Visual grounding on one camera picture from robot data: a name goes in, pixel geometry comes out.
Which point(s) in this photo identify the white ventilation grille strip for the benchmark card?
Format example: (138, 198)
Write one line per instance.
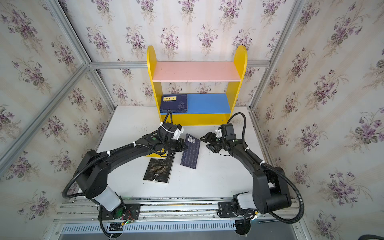
(150, 227)

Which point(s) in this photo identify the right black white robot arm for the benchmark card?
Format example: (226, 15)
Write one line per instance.
(269, 191)

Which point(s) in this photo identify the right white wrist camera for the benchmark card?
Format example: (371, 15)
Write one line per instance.
(219, 133)

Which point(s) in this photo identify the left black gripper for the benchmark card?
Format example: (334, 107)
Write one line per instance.
(176, 144)

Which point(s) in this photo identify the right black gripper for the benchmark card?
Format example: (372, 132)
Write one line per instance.
(216, 144)

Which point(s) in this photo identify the navy book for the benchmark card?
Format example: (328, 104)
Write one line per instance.
(174, 101)
(174, 112)
(173, 109)

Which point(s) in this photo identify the aluminium mounting rail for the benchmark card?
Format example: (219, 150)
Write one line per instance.
(158, 209)

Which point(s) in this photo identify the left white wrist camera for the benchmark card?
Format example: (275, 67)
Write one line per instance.
(176, 135)

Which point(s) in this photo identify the yellow paperback book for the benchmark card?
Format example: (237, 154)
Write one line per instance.
(153, 155)

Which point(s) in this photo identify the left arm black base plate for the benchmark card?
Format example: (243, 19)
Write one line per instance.
(132, 211)

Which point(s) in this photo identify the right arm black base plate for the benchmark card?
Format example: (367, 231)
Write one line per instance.
(228, 209)

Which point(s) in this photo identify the black paperback book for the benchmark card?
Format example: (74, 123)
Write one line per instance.
(159, 170)

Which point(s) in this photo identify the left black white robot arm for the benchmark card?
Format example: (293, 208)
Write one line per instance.
(92, 173)

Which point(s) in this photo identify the dark blue text-covered book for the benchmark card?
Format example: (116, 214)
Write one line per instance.
(190, 155)

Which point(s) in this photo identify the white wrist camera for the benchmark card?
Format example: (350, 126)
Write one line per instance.
(219, 133)
(176, 135)

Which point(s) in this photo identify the yellow pink blue bookshelf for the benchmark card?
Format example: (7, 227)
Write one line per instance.
(203, 108)

